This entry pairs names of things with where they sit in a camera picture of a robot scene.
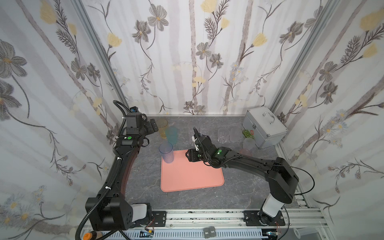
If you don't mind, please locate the silver aluminium case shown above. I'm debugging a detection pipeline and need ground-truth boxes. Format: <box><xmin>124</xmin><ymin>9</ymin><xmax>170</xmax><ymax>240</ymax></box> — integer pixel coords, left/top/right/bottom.
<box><xmin>243</xmin><ymin>107</ymin><xmax>288</xmax><ymax>149</ymax></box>

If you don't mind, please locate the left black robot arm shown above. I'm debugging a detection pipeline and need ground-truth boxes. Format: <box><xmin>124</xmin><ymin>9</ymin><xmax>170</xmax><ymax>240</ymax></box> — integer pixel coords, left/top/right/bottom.
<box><xmin>75</xmin><ymin>100</ymin><xmax>159</xmax><ymax>240</ymax></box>

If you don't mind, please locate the blue translucent cup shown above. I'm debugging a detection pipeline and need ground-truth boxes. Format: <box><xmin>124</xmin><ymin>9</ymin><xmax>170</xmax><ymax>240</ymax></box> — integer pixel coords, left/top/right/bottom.
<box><xmin>159</xmin><ymin>142</ymin><xmax>174</xmax><ymax>164</ymax></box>

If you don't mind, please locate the teal textured cup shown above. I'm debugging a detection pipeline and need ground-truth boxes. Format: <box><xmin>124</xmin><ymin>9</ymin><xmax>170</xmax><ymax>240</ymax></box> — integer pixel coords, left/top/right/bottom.
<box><xmin>166</xmin><ymin>127</ymin><xmax>179</xmax><ymax>145</ymax></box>

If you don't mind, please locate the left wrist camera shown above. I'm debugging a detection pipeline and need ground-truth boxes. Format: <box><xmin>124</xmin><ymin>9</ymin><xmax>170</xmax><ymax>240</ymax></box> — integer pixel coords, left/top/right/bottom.
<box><xmin>130</xmin><ymin>107</ymin><xmax>140</xmax><ymax>113</ymax></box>

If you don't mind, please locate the pink translucent cup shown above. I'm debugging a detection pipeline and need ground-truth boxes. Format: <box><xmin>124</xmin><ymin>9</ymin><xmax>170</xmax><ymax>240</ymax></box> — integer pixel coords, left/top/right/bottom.
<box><xmin>239</xmin><ymin>149</ymin><xmax>252</xmax><ymax>157</ymax></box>

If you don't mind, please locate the clear faceted glass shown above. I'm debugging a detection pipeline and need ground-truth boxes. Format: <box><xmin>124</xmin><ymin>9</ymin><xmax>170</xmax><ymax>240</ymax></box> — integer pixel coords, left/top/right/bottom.
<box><xmin>218</xmin><ymin>128</ymin><xmax>230</xmax><ymax>144</ymax></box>

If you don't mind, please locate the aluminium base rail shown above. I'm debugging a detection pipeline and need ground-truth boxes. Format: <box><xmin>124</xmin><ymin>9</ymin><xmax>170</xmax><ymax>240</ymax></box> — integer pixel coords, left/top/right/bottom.
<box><xmin>83</xmin><ymin>208</ymin><xmax>328</xmax><ymax>233</ymax></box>

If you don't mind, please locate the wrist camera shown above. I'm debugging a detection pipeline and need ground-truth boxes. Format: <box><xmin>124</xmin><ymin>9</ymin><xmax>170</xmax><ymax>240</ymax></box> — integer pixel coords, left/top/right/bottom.
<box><xmin>130</xmin><ymin>107</ymin><xmax>140</xmax><ymax>113</ymax></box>
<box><xmin>192</xmin><ymin>135</ymin><xmax>199</xmax><ymax>151</ymax></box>

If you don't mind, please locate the white cable duct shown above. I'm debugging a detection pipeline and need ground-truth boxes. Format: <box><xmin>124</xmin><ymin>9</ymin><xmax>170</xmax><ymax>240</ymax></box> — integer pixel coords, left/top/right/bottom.
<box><xmin>101</xmin><ymin>229</ymin><xmax>269</xmax><ymax>240</ymax></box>

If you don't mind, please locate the amber translucent cup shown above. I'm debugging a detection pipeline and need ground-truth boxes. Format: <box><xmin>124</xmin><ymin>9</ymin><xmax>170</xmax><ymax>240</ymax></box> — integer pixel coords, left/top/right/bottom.
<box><xmin>157</xmin><ymin>118</ymin><xmax>168</xmax><ymax>139</ymax></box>

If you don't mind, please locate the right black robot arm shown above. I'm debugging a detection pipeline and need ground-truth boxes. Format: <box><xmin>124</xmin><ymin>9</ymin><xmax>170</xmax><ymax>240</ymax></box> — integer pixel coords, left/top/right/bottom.
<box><xmin>186</xmin><ymin>133</ymin><xmax>299</xmax><ymax>226</ymax></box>

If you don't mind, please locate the green small box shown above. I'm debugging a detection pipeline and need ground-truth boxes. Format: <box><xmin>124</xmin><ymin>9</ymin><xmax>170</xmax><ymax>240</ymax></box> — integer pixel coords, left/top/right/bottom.
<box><xmin>242</xmin><ymin>130</ymin><xmax>254</xmax><ymax>139</ymax></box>

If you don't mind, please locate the pink rectangular tray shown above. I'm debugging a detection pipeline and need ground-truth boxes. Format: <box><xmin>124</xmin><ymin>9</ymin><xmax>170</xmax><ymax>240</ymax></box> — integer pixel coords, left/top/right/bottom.
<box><xmin>161</xmin><ymin>150</ymin><xmax>225</xmax><ymax>193</ymax></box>

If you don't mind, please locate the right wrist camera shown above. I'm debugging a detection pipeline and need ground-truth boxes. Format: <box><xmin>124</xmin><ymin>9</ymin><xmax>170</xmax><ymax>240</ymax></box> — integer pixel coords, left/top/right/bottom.
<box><xmin>192</xmin><ymin>135</ymin><xmax>199</xmax><ymax>151</ymax></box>

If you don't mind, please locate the orange capped bottle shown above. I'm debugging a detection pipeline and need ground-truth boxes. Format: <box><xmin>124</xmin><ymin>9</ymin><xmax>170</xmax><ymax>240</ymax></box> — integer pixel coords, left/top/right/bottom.
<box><xmin>82</xmin><ymin>231</ymin><xmax>103</xmax><ymax>240</ymax></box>

